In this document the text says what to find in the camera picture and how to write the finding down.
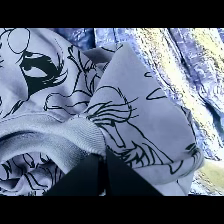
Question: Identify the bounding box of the white garment with black drawings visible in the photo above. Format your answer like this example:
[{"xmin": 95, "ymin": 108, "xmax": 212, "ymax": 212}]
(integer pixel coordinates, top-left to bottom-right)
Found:
[{"xmin": 0, "ymin": 27, "xmax": 206, "ymax": 197}]

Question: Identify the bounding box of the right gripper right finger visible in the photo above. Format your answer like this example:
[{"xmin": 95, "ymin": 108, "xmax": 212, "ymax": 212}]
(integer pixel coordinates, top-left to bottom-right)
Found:
[{"xmin": 105, "ymin": 147, "xmax": 164, "ymax": 197}]

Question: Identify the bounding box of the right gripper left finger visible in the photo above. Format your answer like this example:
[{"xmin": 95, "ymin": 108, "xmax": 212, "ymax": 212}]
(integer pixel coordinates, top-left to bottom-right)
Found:
[{"xmin": 44, "ymin": 153, "xmax": 105, "ymax": 197}]

